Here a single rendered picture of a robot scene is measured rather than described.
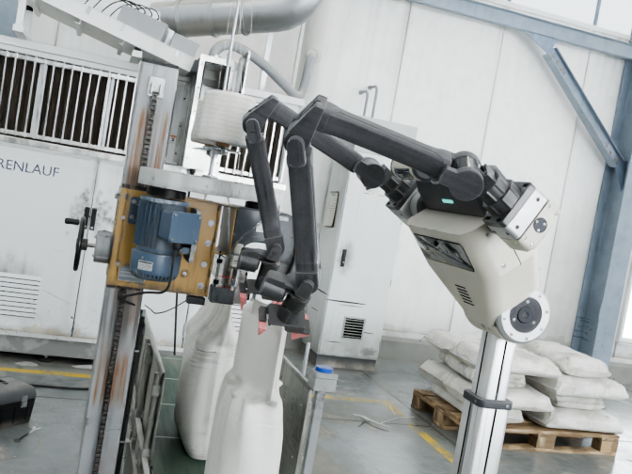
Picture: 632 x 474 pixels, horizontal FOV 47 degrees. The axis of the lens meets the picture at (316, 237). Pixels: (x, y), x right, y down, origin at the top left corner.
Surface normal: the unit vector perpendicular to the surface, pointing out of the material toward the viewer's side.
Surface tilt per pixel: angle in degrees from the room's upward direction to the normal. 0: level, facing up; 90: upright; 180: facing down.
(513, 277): 115
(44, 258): 88
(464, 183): 119
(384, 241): 90
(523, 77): 90
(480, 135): 90
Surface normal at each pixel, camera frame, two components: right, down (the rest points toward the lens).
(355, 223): 0.29, 0.10
